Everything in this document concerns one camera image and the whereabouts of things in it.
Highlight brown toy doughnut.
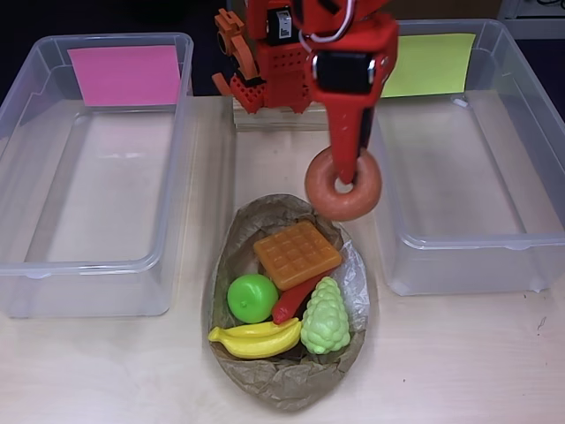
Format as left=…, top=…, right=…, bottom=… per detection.
left=304, top=147, right=383, bottom=222

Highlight orange toy waffle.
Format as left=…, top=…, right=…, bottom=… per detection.
left=252, top=220, right=344, bottom=292

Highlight pale green toy grapes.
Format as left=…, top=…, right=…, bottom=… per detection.
left=300, top=276, right=353, bottom=356

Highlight green toy apple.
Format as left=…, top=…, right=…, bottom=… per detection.
left=227, top=273, right=280, bottom=324

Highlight yellow toy banana bunch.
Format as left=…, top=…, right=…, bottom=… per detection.
left=207, top=317, right=303, bottom=360

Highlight yellow-green paper label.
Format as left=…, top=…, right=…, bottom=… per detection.
left=380, top=33, right=478, bottom=99

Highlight clear plastic bin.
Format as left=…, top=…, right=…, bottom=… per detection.
left=0, top=31, right=195, bottom=319
left=365, top=18, right=565, bottom=297

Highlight pink paper label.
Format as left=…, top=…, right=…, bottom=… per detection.
left=66, top=44, right=182, bottom=107

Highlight wooden base block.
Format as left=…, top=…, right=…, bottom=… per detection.
left=232, top=95, right=332, bottom=132

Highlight orange table clamp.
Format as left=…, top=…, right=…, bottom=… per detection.
left=210, top=8, right=262, bottom=96

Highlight red toy chili pepper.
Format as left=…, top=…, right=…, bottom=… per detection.
left=271, top=276, right=326, bottom=327

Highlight crumpled brown paper bag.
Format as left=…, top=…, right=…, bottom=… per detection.
left=207, top=192, right=370, bottom=414

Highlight white wrist servo cable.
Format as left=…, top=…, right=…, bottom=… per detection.
left=295, top=0, right=355, bottom=45

